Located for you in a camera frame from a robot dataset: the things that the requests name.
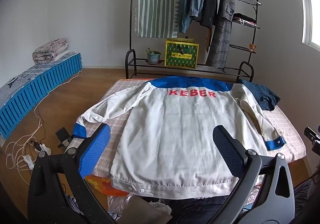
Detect rolled floral quilt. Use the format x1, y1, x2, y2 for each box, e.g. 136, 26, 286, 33
32, 38, 69, 64

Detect pink plaid blanket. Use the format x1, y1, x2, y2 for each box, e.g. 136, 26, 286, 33
64, 77, 307, 189

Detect clear plastic bag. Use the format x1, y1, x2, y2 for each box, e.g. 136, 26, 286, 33
107, 193, 160, 224

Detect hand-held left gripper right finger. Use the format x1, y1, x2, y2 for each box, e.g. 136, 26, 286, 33
212, 125, 296, 224

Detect green and yellow gift bag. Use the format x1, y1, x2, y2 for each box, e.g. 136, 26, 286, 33
164, 37, 199, 69

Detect black flat device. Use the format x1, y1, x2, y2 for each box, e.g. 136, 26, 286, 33
55, 127, 72, 148

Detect folded clothes on rack shelf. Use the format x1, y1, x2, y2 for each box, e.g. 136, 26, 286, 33
232, 13, 258, 26

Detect window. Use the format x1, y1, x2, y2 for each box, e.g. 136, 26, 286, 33
296, 0, 320, 51

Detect white power strip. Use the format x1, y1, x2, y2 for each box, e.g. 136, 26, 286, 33
23, 155, 37, 170

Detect orange plastic bag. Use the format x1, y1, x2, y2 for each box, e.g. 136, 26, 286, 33
84, 174, 131, 197

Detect small potted plant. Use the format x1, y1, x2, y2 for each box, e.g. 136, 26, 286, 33
146, 48, 161, 64

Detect white cable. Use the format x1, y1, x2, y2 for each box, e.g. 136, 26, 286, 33
5, 102, 52, 186

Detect grey plaid coat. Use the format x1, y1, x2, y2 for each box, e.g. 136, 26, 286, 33
205, 0, 235, 69

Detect dark blue garment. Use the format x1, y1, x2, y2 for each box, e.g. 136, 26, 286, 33
239, 79, 281, 111

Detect black power adapter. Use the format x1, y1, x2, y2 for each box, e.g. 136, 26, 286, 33
29, 140, 50, 152

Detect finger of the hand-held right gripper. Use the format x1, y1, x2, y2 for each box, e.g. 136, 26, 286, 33
304, 126, 320, 157

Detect dark quilted cloth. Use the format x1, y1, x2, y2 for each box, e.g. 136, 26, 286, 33
160, 184, 320, 224

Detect grey striped hanging cloth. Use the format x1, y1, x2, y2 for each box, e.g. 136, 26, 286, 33
136, 0, 183, 38

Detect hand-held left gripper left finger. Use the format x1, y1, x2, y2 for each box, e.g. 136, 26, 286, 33
27, 124, 113, 224

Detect white and blue jacket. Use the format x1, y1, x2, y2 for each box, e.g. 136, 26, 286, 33
74, 75, 287, 199

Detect black metal clothes rack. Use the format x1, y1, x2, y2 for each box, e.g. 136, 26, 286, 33
124, 0, 262, 83

